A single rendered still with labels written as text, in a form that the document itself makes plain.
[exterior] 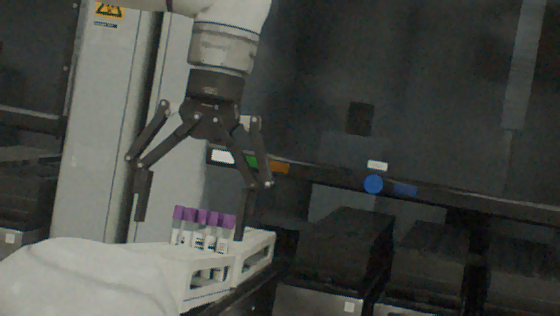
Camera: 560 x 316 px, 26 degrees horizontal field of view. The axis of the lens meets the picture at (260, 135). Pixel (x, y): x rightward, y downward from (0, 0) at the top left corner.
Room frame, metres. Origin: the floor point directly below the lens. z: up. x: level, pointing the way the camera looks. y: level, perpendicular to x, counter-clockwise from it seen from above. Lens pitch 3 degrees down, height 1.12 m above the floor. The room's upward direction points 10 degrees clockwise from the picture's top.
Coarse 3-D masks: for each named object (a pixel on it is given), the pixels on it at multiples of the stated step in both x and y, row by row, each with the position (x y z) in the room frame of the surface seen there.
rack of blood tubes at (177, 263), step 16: (144, 256) 1.39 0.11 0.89; (160, 256) 1.39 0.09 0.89; (176, 256) 1.42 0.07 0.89; (192, 256) 1.48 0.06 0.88; (208, 256) 1.52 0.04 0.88; (224, 256) 1.60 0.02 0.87; (176, 272) 1.39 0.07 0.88; (192, 272) 1.41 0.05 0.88; (176, 288) 1.38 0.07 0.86; (192, 288) 1.62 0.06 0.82; (208, 288) 1.52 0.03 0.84; (224, 288) 1.62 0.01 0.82; (176, 304) 1.38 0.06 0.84; (192, 304) 1.44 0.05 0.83
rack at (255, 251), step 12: (252, 228) 1.99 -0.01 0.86; (180, 240) 1.72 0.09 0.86; (192, 240) 1.74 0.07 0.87; (252, 240) 1.85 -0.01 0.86; (264, 240) 1.88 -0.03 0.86; (240, 252) 1.70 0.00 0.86; (252, 252) 1.79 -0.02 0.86; (264, 252) 1.97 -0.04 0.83; (240, 264) 1.71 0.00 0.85; (252, 264) 1.87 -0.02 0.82; (264, 264) 1.91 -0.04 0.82; (240, 276) 1.72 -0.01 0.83
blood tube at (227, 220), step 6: (222, 216) 1.65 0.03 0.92; (228, 216) 1.64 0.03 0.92; (222, 222) 1.65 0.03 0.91; (228, 222) 1.64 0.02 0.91; (222, 228) 1.64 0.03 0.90; (228, 228) 1.64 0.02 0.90; (222, 234) 1.64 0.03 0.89; (228, 234) 1.64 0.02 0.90; (222, 240) 1.64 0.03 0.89; (228, 240) 1.64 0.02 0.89; (222, 246) 1.64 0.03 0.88; (222, 252) 1.64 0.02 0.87; (216, 270) 1.64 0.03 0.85; (222, 270) 1.64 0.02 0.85; (216, 276) 1.63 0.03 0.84; (222, 276) 1.64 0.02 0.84
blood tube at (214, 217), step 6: (210, 216) 1.65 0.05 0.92; (216, 216) 1.65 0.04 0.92; (210, 222) 1.65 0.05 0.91; (216, 222) 1.65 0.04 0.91; (210, 228) 1.65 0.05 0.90; (216, 228) 1.65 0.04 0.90; (210, 234) 1.64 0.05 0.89; (216, 234) 1.65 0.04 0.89; (210, 240) 1.64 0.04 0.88; (210, 246) 1.64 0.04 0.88; (204, 270) 1.64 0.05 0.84; (210, 270) 1.64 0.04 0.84; (204, 276) 1.64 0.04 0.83
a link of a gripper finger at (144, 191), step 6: (144, 174) 1.58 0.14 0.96; (150, 174) 1.59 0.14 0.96; (144, 180) 1.58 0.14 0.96; (150, 180) 1.60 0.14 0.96; (144, 186) 1.58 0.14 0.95; (150, 186) 1.60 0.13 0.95; (144, 192) 1.58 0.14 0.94; (138, 198) 1.58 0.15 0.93; (144, 198) 1.58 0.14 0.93; (138, 204) 1.58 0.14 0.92; (144, 204) 1.59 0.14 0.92; (138, 210) 1.58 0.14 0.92; (144, 210) 1.59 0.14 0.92; (138, 216) 1.57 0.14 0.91; (144, 216) 1.60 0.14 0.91
